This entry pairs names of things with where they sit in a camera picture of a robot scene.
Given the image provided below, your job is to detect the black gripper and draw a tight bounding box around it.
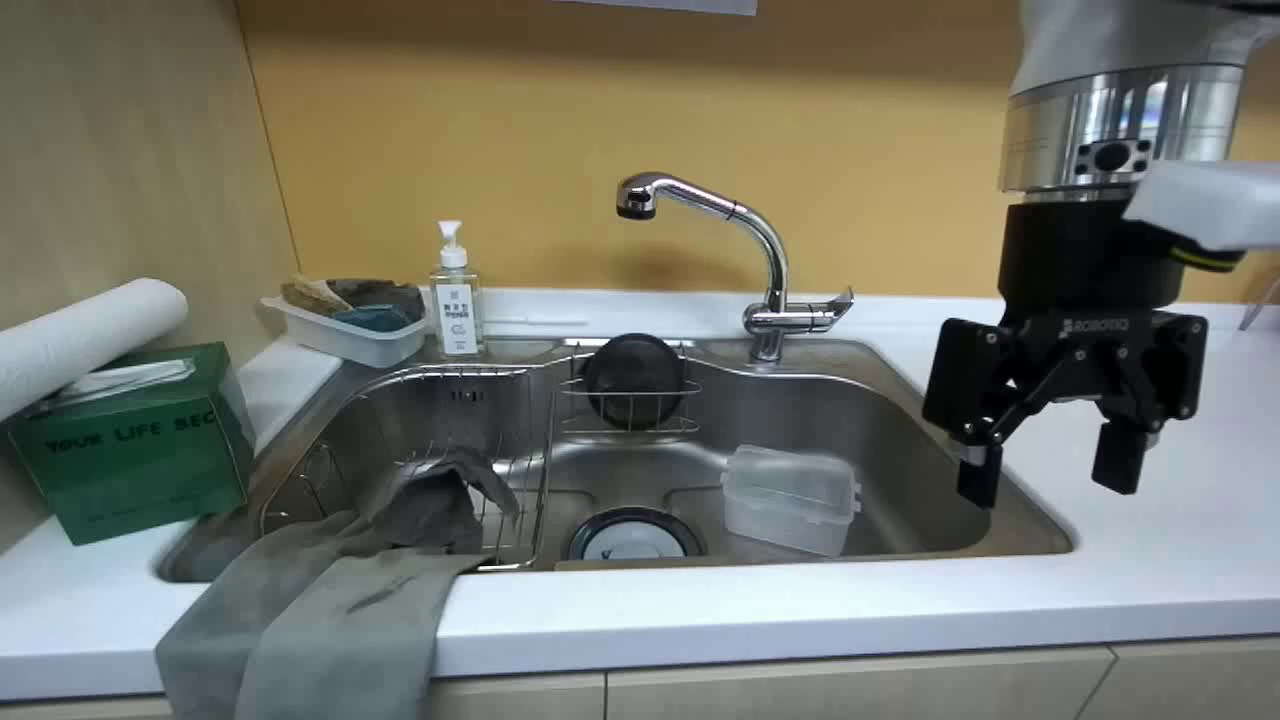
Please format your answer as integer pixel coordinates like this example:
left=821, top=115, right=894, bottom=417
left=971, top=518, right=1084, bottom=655
left=920, top=193, right=1210, bottom=511

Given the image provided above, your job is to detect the translucent rectangular plastic bowl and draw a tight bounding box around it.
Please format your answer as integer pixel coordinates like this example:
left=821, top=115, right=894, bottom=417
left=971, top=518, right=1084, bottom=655
left=717, top=441, right=862, bottom=565

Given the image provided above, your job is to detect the stainless steel sink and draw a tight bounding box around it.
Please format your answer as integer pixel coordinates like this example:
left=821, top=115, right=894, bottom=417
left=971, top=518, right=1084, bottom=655
left=157, top=333, right=1080, bottom=587

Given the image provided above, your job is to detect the round sink drain strainer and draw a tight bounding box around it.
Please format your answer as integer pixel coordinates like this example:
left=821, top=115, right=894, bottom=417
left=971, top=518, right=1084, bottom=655
left=564, top=503, right=707, bottom=568

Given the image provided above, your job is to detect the black round sink stopper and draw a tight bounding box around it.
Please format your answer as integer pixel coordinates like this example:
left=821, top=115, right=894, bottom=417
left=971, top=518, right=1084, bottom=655
left=574, top=333, right=694, bottom=436

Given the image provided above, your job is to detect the beige wide cabinet door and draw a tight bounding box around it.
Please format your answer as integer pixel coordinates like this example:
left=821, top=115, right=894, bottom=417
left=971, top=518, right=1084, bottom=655
left=605, top=643, right=1118, bottom=720

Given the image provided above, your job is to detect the chrome faucet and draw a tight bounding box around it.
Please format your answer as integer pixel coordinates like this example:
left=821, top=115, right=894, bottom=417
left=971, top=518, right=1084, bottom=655
left=613, top=166, right=859, bottom=368

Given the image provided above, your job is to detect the beige narrow cabinet door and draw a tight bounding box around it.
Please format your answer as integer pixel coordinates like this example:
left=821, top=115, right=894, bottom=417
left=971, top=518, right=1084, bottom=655
left=421, top=667, right=613, bottom=720

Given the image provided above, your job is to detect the clear soap pump bottle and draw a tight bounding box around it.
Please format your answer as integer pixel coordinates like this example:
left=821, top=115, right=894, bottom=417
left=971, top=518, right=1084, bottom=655
left=429, top=214, right=483, bottom=360

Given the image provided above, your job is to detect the dark teal sponge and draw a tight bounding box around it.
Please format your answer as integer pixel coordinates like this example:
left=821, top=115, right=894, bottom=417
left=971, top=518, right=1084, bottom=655
left=325, top=274, right=431, bottom=336

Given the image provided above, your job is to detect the white plastic sponge tray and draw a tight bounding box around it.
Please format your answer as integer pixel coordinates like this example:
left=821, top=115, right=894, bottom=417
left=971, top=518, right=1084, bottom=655
left=256, top=279, right=440, bottom=376

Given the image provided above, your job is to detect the grey cloth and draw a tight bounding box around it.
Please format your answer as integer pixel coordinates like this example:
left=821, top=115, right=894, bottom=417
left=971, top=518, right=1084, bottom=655
left=150, top=446, right=522, bottom=720

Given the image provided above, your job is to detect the tan scrubbing sponge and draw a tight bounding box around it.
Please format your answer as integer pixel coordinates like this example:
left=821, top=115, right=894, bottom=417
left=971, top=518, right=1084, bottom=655
left=281, top=270, right=359, bottom=323

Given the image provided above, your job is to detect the green tissue box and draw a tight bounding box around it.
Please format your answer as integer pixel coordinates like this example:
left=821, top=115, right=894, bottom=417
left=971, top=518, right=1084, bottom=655
left=3, top=340, right=261, bottom=546

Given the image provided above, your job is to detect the white paper roll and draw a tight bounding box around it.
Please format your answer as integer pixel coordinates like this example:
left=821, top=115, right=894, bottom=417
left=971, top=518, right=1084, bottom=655
left=0, top=274, right=197, bottom=424

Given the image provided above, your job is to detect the white wrapped wrist camera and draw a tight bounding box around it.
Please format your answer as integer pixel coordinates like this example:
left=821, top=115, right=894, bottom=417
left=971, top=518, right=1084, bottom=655
left=1118, top=159, right=1280, bottom=259

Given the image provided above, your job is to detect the metal wire sink basket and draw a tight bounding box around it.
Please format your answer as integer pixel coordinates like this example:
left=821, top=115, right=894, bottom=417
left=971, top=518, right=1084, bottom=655
left=560, top=333, right=707, bottom=445

